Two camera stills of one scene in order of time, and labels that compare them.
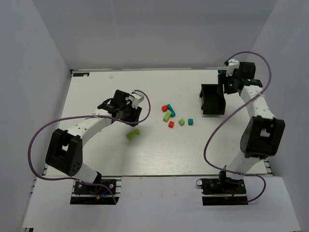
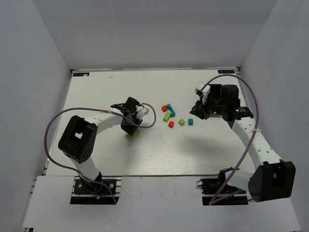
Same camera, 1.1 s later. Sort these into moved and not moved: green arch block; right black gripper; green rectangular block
Moved: right black gripper
Not moved: green arch block; green rectangular block
